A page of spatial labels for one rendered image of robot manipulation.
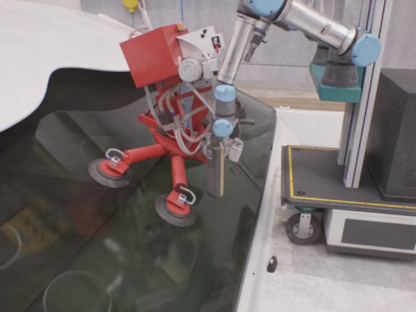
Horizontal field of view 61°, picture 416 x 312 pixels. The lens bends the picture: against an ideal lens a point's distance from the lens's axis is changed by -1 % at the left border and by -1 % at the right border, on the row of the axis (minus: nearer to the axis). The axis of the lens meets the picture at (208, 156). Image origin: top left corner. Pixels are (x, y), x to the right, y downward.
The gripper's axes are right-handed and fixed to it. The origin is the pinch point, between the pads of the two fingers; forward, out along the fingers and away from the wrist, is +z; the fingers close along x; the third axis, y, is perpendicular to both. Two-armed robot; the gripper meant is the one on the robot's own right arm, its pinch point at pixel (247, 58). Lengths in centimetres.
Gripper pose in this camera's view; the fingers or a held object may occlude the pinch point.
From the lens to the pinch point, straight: 208.8
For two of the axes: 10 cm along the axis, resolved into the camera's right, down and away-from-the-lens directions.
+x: 0.5, -2.9, 9.6
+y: 9.1, 4.0, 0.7
